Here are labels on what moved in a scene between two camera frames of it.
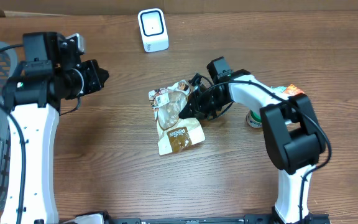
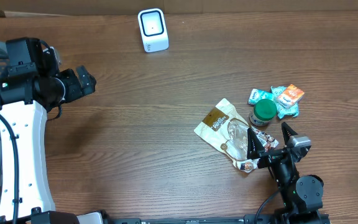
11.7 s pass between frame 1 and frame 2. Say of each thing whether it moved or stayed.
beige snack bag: moved
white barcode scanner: stayed
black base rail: stayed
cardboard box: stayed
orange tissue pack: stayed
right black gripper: moved
